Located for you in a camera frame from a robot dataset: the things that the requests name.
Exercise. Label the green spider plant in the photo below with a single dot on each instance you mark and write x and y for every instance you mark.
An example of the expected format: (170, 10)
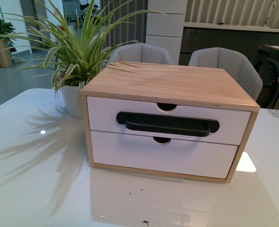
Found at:
(74, 58)

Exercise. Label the white pillar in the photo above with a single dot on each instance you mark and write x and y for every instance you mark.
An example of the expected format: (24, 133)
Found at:
(165, 28)

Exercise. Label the white counter shelf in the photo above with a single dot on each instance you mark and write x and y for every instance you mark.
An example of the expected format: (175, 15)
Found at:
(231, 27)

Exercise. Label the grey chair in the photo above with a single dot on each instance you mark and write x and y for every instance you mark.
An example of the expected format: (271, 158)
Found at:
(234, 63)
(140, 52)

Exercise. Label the gold floor planter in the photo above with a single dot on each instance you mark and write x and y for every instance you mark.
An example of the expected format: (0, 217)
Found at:
(5, 54)

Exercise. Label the white plant pot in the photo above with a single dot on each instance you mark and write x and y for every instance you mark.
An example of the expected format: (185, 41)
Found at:
(73, 101)

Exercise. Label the wooden drawer cabinet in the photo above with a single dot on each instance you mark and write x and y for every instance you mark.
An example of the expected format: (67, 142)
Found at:
(169, 86)

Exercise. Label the right grey chair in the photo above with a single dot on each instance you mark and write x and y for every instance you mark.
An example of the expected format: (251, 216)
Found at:
(234, 63)

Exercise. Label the black drawer handle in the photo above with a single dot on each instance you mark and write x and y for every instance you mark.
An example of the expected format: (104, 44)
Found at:
(168, 124)

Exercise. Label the black washing machine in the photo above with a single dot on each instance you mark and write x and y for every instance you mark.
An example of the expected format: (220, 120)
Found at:
(266, 64)

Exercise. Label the left grey chair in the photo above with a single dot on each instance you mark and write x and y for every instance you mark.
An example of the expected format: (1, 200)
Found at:
(140, 52)

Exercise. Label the white drawer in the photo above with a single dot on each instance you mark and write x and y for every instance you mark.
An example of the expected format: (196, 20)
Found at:
(178, 156)
(103, 111)

